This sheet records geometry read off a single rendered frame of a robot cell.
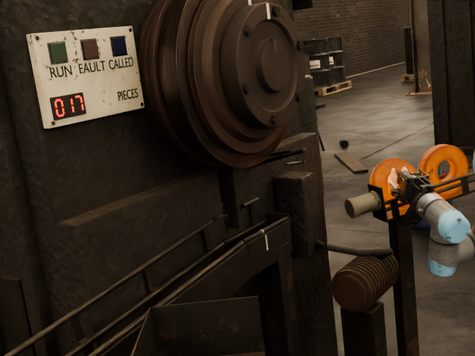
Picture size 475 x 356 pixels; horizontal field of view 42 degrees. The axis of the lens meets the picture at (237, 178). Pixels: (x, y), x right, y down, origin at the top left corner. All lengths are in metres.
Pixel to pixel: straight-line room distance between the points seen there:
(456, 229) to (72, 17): 1.03
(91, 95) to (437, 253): 0.96
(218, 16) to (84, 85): 0.32
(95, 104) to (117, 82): 0.08
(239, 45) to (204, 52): 0.08
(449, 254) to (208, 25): 0.85
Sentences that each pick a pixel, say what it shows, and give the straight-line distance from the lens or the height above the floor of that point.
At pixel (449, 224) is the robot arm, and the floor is 0.67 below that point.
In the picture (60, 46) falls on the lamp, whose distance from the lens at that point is 1.28.
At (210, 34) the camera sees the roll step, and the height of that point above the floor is 1.20.
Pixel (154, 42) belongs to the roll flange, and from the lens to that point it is 1.37.
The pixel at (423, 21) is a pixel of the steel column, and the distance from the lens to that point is 10.34.
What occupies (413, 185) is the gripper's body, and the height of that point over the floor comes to 0.73.
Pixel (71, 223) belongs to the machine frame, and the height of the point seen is 0.87.
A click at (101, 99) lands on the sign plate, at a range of 1.34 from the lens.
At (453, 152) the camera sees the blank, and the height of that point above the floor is 0.78.
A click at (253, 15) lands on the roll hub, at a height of 1.23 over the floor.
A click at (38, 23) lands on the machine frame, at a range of 1.29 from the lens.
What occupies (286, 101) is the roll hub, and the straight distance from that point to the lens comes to 1.50.
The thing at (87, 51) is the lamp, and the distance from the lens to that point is 1.32.
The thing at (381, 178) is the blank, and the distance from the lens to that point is 1.91.
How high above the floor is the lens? 1.18
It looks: 12 degrees down
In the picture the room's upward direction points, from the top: 7 degrees counter-clockwise
